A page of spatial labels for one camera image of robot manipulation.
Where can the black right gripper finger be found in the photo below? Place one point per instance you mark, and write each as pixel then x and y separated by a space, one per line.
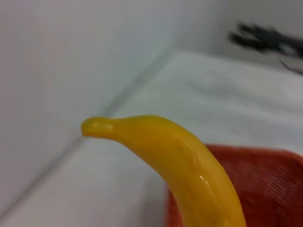
pixel 255 28
pixel 246 40

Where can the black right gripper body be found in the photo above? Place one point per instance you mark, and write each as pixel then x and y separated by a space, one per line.
pixel 286 43

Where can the yellow plastic banana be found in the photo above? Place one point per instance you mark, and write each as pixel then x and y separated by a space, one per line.
pixel 180 160

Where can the orange woven plastic basket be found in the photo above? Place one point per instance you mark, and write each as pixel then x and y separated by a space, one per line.
pixel 267 189

